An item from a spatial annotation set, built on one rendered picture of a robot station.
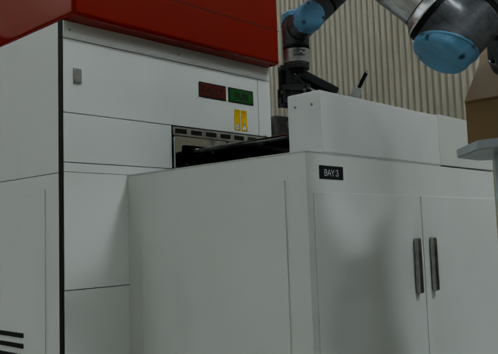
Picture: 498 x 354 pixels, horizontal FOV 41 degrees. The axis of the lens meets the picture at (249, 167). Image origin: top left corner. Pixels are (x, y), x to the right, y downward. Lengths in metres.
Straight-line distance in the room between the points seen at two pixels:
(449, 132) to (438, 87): 3.04
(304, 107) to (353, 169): 0.19
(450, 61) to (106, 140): 0.93
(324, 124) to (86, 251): 0.71
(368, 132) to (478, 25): 0.40
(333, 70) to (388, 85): 0.55
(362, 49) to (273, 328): 4.13
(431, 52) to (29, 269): 1.17
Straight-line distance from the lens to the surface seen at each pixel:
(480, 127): 1.54
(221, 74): 2.20
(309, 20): 1.80
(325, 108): 1.52
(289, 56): 1.90
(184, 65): 2.09
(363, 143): 1.63
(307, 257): 1.44
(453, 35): 1.38
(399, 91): 5.22
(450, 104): 5.00
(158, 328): 1.80
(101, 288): 1.84
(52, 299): 1.83
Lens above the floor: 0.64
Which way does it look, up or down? 6 degrees up
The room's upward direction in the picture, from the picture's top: 2 degrees counter-clockwise
